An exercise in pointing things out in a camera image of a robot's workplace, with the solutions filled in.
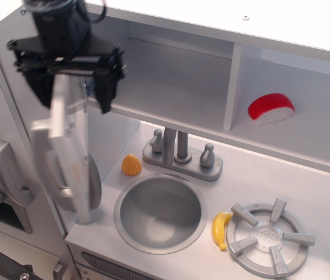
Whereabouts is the white microwave door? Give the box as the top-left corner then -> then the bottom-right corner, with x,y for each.
30,74 -> 92,223

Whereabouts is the grey fridge door handle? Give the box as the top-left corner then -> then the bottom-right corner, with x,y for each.
0,141 -> 34,207

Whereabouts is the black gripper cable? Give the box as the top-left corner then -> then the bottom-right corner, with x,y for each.
82,0 -> 107,23

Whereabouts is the grey toy telephone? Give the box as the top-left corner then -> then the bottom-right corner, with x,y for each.
88,155 -> 102,210

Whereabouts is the grey toy stove burner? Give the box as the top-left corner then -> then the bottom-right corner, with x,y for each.
226,198 -> 315,279

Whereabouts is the grey oven handle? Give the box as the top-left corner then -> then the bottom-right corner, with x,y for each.
53,262 -> 65,280

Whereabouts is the yellow toy banana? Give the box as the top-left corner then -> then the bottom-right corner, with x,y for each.
211,212 -> 232,251

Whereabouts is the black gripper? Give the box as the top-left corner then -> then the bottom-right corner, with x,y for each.
7,8 -> 127,114

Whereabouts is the red white toy sushi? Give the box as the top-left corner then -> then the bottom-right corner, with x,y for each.
248,93 -> 295,125

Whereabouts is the grey toy faucet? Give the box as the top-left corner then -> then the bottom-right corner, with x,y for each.
143,128 -> 224,182

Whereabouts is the round metal sink bowl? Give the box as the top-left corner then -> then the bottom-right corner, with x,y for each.
114,173 -> 207,254

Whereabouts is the yellow toy seashell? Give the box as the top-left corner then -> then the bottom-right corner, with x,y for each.
121,154 -> 142,176

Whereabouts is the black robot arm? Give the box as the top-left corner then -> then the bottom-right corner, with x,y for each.
7,1 -> 127,113

